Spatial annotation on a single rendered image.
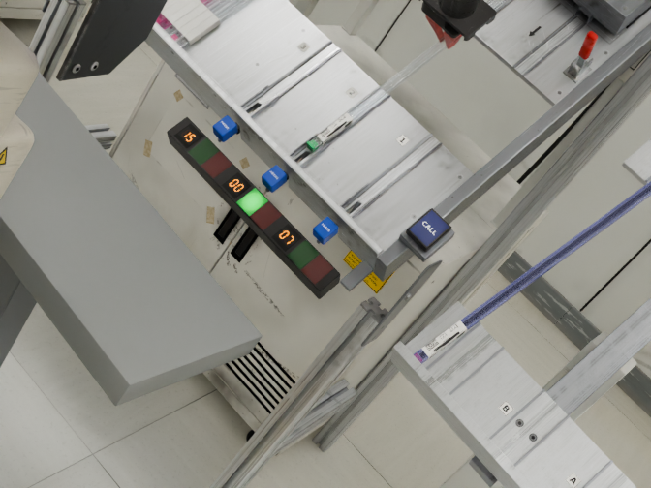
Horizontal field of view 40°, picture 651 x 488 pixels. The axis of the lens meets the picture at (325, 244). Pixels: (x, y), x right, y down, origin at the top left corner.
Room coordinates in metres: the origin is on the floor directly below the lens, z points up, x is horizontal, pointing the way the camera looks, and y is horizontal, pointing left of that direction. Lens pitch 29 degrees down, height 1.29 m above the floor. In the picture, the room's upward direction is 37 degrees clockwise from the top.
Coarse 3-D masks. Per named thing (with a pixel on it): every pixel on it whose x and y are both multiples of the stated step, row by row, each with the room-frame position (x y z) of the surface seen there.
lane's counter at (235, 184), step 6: (240, 174) 1.15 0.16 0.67; (228, 180) 1.14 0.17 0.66; (234, 180) 1.14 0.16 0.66; (240, 180) 1.14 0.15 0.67; (228, 186) 1.13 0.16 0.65; (234, 186) 1.13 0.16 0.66; (240, 186) 1.14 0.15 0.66; (246, 186) 1.14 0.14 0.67; (234, 192) 1.13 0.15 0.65; (240, 192) 1.13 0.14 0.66; (234, 198) 1.12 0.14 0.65
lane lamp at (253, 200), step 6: (252, 192) 1.13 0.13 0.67; (258, 192) 1.14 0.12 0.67; (246, 198) 1.12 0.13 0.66; (252, 198) 1.13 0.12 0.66; (258, 198) 1.13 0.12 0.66; (264, 198) 1.13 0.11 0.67; (240, 204) 1.12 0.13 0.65; (246, 204) 1.12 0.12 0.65; (252, 204) 1.12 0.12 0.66; (258, 204) 1.12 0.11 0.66; (246, 210) 1.11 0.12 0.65; (252, 210) 1.11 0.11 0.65
